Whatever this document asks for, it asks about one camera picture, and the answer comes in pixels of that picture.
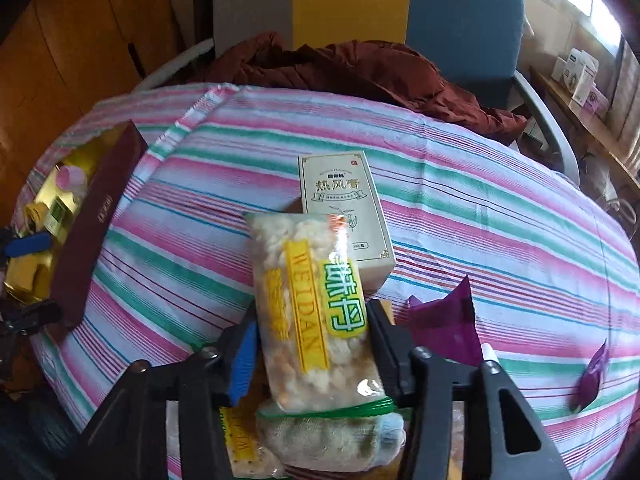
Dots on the clear snack packet yellow label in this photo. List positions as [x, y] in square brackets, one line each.
[300, 285]
[245, 445]

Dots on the light curtain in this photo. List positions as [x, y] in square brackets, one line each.
[625, 95]

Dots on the striped bed sheet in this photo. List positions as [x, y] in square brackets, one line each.
[225, 185]

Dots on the maroon gift box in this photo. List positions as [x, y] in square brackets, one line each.
[85, 240]

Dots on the maroon jacket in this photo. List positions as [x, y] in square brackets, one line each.
[350, 70]

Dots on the small green box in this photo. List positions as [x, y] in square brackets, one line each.
[56, 212]

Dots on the wooden cabinet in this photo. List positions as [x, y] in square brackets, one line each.
[75, 60]

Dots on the grey yellow blue chair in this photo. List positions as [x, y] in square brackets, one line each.
[465, 20]

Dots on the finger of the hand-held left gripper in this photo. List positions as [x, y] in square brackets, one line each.
[27, 247]

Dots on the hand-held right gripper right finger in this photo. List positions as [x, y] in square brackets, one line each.
[386, 360]

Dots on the wooden side desk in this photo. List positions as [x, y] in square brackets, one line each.
[590, 130]

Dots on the pink carton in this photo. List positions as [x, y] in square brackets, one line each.
[596, 101]

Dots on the large purple foil packet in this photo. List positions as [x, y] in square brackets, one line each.
[440, 325]

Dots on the pink bottle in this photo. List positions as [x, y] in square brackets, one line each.
[70, 177]

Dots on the small white carton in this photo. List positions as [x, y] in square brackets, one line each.
[560, 67]

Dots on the large white carton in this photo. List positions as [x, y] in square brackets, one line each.
[582, 72]

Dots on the cream medicine box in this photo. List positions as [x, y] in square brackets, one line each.
[340, 190]

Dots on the small purple foil packet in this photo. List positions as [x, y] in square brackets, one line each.
[590, 380]

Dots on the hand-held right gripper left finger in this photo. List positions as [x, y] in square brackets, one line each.
[242, 360]

